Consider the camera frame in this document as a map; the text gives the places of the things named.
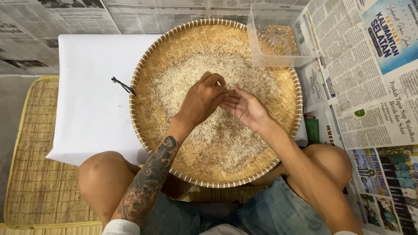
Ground person's right hand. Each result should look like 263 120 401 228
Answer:
219 84 274 133

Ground person's left hand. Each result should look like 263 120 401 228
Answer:
175 72 230 130

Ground heap of unhusked rice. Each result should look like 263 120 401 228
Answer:
146 39 282 174

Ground round woven bamboo tray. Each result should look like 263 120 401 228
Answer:
129 18 303 189

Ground clear plastic container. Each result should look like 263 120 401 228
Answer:
246 3 317 68

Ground heap of rice husks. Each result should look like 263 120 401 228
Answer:
257 24 299 57

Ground newspaper sheet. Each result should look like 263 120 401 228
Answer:
344 144 418 235
294 0 418 151
102 0 311 35
0 0 122 76

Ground person's right leg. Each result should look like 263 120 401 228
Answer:
251 144 354 198

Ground person's leg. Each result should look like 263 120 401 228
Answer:
251 144 354 198
78 151 142 226

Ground blue denim shorts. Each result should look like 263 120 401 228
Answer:
140 176 332 235

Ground white paper sheet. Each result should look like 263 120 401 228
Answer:
46 34 309 167

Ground person's left leg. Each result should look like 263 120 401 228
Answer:
78 151 142 226

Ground white shirt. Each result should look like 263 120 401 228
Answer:
102 219 141 235

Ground woven straw mat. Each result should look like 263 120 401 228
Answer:
3 75 269 235

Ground black cord loop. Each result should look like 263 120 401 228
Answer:
111 77 136 96

